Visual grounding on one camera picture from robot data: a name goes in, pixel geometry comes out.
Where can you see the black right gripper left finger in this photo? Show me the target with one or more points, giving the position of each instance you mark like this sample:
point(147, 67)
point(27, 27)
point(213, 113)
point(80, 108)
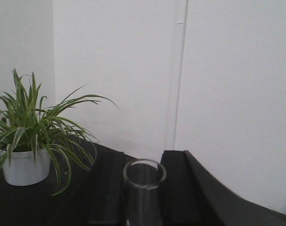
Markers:
point(106, 205)

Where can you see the green spider plant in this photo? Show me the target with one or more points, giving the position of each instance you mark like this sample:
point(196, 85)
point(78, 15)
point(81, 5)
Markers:
point(27, 126)

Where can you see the tall glass test tube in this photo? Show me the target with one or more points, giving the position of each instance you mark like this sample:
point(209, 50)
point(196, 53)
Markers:
point(142, 179)

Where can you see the white plant pot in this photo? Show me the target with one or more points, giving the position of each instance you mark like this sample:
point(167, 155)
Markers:
point(26, 168)

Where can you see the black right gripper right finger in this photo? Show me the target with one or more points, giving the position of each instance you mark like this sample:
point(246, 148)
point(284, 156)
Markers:
point(183, 201)

